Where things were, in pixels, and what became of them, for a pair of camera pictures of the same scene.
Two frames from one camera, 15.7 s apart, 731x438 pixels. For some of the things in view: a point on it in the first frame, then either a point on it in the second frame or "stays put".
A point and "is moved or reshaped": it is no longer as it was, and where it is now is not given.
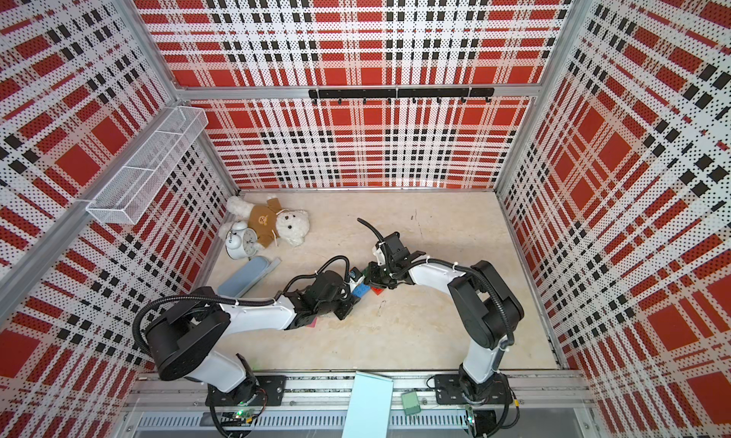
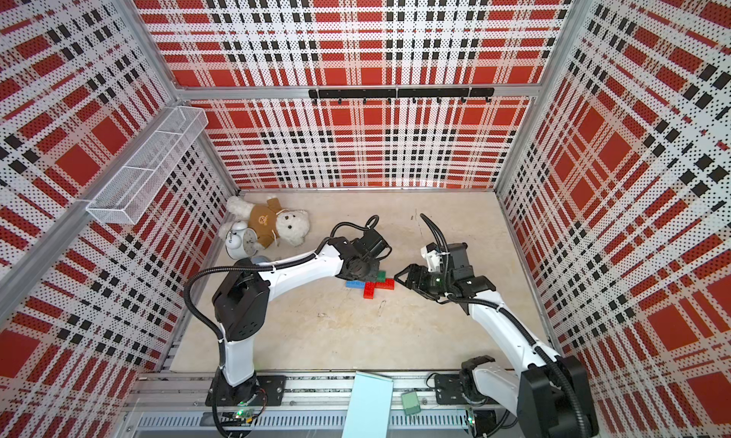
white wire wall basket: [131, 193] stays put
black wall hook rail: [403, 92] stays put
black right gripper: [371, 280] → [419, 286]
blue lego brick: [361, 289] is moved or reshaped
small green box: [410, 403] stays put
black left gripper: [343, 311] → [375, 267]
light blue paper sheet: [369, 408] stays put
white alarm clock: [241, 241] stays put
